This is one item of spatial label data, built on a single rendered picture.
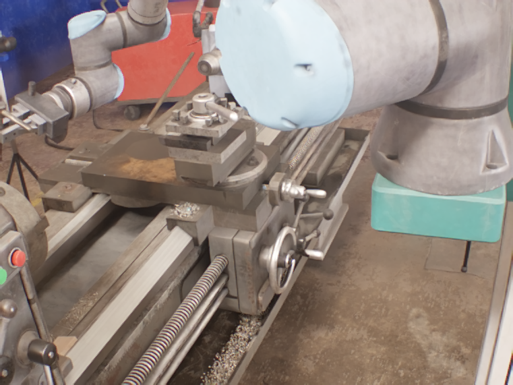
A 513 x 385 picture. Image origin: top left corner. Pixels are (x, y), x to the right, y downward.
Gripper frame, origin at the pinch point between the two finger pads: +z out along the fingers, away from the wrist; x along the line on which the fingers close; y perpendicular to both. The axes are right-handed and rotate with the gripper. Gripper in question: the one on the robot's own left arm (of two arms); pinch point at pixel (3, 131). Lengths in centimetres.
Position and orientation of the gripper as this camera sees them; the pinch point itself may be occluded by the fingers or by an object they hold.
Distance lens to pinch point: 141.8
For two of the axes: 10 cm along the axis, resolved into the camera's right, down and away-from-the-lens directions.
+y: 2.2, -7.7, -6.0
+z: -5.4, 4.2, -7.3
